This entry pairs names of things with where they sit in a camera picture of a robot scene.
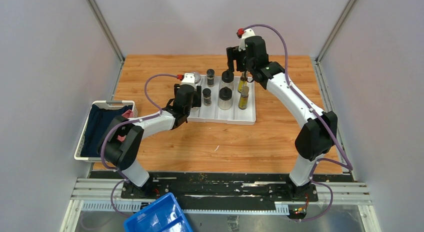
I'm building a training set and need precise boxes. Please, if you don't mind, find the small spice bottle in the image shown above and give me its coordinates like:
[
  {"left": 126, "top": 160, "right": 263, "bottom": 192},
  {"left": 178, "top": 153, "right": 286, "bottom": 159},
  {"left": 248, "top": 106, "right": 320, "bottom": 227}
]
[
  {"left": 202, "top": 88, "right": 212, "bottom": 106},
  {"left": 206, "top": 68, "right": 215, "bottom": 87}
]

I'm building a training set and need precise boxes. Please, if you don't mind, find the black-lid shaker jar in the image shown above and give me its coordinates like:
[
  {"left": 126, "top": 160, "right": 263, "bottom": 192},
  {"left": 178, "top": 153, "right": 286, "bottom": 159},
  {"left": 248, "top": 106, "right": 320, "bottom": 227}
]
[
  {"left": 218, "top": 87, "right": 233, "bottom": 110},
  {"left": 220, "top": 70, "right": 235, "bottom": 90}
]

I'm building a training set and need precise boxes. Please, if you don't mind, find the clear glass jar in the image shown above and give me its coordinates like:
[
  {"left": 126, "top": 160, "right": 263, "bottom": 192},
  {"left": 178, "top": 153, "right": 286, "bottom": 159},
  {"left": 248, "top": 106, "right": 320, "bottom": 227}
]
[
  {"left": 190, "top": 107, "right": 200, "bottom": 113},
  {"left": 192, "top": 72, "right": 202, "bottom": 85}
]

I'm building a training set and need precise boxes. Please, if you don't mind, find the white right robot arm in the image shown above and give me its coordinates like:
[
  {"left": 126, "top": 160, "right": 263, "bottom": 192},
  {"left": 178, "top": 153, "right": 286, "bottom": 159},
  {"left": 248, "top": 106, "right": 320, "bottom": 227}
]
[{"left": 226, "top": 36, "right": 338, "bottom": 201}]

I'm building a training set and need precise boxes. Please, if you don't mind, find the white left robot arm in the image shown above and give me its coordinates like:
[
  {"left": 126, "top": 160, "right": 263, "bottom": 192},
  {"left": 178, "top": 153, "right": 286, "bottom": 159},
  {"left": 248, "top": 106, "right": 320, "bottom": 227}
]
[{"left": 97, "top": 84, "right": 202, "bottom": 199}]

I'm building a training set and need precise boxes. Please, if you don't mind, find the white divided tray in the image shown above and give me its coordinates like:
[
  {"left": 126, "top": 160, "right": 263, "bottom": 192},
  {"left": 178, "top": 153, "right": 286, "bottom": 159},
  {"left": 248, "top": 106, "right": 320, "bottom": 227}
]
[{"left": 187, "top": 74, "right": 256, "bottom": 125}]

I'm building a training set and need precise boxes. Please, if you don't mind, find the pink cloth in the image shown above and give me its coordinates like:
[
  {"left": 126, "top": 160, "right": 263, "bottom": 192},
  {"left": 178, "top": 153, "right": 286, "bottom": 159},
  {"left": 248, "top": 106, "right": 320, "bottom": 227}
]
[{"left": 117, "top": 109, "right": 134, "bottom": 142}]

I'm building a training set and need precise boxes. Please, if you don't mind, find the white laundry basket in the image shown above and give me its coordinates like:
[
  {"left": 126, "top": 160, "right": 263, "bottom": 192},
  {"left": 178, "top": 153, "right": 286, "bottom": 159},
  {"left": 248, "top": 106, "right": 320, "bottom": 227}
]
[{"left": 74, "top": 100, "right": 138, "bottom": 163}]

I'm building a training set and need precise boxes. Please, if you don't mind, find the dark blue cloth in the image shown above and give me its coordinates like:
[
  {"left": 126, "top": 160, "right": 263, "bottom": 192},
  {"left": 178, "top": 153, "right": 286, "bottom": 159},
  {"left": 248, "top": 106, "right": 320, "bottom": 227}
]
[{"left": 80, "top": 105, "right": 133, "bottom": 158}]

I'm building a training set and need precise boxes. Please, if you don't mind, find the blue plastic bin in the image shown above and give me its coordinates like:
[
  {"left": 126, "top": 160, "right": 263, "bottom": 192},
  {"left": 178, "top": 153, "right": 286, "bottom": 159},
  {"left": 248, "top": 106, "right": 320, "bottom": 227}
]
[{"left": 123, "top": 193, "right": 193, "bottom": 232}]

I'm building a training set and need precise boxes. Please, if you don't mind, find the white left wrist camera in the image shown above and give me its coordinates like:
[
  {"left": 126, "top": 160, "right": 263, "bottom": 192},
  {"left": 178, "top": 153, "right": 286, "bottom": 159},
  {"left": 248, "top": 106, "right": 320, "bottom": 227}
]
[{"left": 180, "top": 73, "right": 196, "bottom": 87}]

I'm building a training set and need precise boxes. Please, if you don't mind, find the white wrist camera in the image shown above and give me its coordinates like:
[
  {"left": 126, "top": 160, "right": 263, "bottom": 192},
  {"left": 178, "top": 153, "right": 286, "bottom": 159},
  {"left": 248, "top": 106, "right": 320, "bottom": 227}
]
[
  {"left": 180, "top": 73, "right": 196, "bottom": 87},
  {"left": 236, "top": 28, "right": 255, "bottom": 51}
]

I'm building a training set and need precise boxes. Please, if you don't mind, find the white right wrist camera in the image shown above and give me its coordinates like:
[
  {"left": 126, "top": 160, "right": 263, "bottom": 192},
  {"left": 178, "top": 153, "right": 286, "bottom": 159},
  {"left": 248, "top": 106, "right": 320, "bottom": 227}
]
[{"left": 236, "top": 28, "right": 255, "bottom": 51}]

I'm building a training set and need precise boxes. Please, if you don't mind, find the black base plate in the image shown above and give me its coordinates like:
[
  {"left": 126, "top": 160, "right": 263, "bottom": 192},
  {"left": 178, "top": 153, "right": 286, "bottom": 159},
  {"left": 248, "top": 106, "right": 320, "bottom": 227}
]
[{"left": 118, "top": 172, "right": 318, "bottom": 211}]

